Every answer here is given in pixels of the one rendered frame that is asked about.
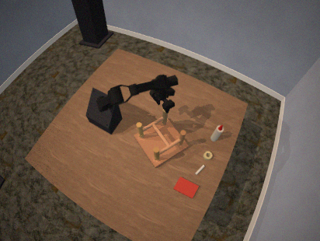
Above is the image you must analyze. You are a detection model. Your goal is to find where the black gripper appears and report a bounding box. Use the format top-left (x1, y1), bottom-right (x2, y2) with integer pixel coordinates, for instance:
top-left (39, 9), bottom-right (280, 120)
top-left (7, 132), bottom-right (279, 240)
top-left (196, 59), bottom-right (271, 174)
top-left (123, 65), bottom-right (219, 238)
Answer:
top-left (149, 90), bottom-right (175, 113)

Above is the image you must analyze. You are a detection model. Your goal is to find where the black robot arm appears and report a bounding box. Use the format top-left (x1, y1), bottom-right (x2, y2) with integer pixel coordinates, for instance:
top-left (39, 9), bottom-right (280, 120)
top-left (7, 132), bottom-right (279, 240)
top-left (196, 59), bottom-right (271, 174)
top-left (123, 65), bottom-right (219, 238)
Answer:
top-left (96, 75), bottom-right (178, 112)

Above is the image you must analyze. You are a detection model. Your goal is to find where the white glue bottle with red cap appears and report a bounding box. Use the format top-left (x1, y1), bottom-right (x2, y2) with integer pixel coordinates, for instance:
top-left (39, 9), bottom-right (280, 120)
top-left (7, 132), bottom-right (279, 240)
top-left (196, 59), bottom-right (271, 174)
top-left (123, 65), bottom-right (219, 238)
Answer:
top-left (210, 125), bottom-right (224, 141)

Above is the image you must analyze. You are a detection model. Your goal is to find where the red rectangular block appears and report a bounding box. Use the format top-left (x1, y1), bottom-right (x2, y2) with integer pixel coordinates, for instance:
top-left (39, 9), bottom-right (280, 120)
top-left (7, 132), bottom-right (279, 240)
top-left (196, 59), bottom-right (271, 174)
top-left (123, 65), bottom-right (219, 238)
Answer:
top-left (173, 177), bottom-right (199, 198)

